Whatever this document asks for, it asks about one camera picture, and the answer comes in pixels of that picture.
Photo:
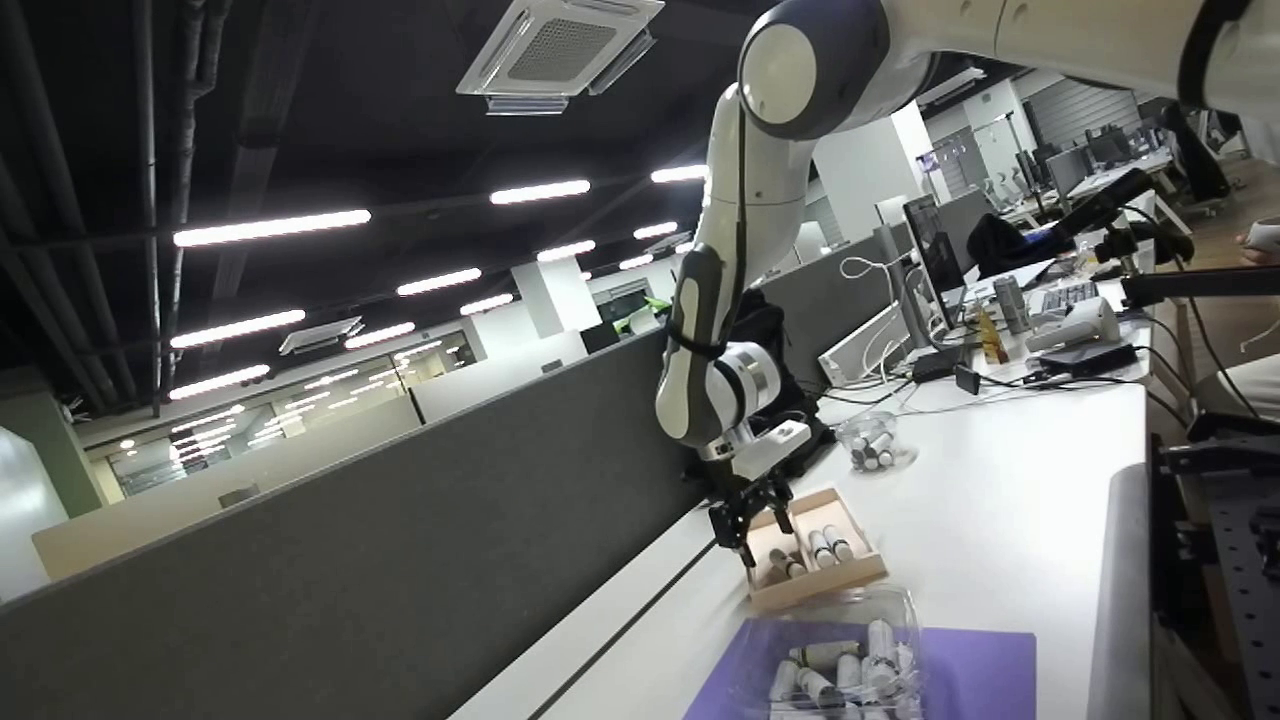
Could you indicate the black office chair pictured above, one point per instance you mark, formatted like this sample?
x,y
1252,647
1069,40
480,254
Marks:
x,y
1203,160

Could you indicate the small white bottle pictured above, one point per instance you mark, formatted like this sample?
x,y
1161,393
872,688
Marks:
x,y
842,545
817,545
882,643
824,655
811,686
781,560
852,676

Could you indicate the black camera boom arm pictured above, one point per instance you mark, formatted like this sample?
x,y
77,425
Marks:
x,y
1203,281

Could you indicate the wooden two-compartment tray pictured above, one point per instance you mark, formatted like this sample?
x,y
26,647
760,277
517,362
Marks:
x,y
852,572

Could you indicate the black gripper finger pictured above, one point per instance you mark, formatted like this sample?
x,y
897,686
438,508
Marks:
x,y
730,527
776,508

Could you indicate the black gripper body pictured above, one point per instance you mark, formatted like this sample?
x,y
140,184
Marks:
x,y
766,452

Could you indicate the black computer monitor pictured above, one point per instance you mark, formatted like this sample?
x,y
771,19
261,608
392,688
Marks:
x,y
930,254

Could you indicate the black perforated breadboard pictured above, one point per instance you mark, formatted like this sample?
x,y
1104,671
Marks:
x,y
1252,603

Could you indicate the black backpack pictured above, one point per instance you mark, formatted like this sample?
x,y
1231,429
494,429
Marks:
x,y
772,333

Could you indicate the purple mat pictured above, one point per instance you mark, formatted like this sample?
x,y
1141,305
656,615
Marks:
x,y
981,673

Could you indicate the grey desk partition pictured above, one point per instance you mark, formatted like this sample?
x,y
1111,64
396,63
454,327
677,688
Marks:
x,y
401,560

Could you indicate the clear plastic container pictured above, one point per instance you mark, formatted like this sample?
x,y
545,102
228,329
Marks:
x,y
909,624

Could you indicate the fluorescent ceiling light tube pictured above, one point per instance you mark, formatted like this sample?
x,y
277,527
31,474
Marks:
x,y
565,251
539,192
217,381
239,329
438,281
273,224
381,333
677,173

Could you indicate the ceiling air conditioner unit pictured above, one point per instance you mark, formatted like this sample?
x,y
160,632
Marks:
x,y
554,49

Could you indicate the white keyboard box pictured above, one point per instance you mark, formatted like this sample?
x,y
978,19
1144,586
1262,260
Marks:
x,y
865,347

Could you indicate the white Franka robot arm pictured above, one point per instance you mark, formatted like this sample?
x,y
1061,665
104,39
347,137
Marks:
x,y
760,200

